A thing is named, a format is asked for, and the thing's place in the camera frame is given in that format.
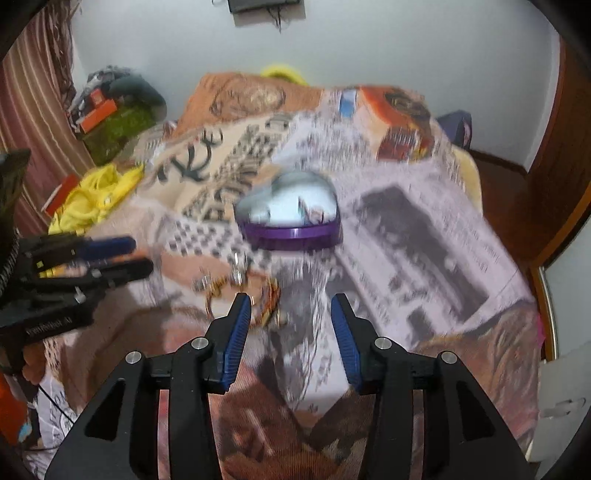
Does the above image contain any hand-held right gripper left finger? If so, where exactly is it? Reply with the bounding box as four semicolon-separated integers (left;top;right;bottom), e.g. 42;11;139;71
45;292;253;480

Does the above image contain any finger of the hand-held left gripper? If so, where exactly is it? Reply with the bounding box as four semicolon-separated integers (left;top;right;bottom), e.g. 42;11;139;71
76;236;137;259
76;258;154;291

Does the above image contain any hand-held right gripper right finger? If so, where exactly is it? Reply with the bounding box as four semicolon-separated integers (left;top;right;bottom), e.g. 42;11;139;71
331;293;540;480

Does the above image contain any pile of assorted jewelry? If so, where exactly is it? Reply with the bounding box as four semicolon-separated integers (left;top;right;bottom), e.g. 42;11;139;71
191;251;289;329

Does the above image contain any purple heart-shaped jewelry box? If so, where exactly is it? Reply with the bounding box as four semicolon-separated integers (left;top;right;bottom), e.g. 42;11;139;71
234;171;345;253

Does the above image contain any yellow cloth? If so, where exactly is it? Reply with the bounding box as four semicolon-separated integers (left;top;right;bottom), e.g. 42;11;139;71
47;162;146;235

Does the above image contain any red book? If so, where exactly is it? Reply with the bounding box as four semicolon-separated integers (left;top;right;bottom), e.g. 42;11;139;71
41;174;80;214

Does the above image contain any printed blanket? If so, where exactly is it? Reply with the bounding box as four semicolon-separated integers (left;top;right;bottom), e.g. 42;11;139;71
28;71;541;480

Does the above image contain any green bag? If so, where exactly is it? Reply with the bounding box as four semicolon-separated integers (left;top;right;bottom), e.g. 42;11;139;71
82;99;158;166

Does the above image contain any orange box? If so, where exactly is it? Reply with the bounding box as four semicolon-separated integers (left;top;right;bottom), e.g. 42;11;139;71
76;99;118;134

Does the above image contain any striped curtain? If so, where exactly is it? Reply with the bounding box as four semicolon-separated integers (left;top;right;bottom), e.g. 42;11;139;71
0;7;98;236

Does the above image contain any dark blue bag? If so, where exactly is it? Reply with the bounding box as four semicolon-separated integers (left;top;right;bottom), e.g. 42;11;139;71
436;110;474;149

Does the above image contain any yellow pillow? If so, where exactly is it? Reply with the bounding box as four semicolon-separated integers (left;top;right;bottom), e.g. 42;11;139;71
261;63;309;86

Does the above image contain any wooden door frame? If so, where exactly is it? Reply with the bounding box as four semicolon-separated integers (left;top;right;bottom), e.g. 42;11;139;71
466;34;591;365

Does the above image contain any dark wall-mounted device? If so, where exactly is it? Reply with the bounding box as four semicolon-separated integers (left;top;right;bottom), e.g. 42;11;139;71
226;0;305;27

